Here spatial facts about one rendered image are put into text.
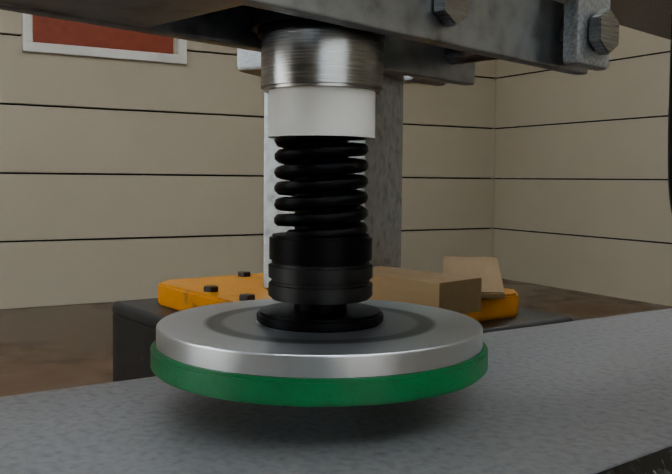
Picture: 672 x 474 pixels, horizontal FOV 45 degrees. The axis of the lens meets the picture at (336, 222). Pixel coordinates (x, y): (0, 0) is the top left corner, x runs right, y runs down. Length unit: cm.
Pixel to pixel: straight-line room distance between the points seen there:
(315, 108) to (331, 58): 3
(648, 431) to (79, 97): 614
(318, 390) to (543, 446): 13
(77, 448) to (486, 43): 36
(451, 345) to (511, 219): 769
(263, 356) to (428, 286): 71
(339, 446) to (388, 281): 74
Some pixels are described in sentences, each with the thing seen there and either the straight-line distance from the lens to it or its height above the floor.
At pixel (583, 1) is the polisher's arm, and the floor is 110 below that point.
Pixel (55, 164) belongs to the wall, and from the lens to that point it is 645.
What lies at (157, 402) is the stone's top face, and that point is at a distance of 57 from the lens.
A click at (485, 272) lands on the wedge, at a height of 81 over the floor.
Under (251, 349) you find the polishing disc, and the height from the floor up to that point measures 88.
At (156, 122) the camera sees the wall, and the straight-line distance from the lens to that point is 665.
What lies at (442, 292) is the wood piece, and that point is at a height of 82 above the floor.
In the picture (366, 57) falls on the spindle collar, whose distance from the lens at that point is 51.
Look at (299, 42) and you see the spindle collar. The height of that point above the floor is 105.
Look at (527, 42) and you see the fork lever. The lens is 62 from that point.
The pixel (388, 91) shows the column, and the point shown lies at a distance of 143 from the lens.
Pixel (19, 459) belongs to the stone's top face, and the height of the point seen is 82.
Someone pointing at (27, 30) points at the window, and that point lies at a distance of 647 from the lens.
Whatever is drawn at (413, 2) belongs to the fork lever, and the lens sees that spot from 52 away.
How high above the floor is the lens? 97
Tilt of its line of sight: 3 degrees down
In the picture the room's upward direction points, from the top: 1 degrees clockwise
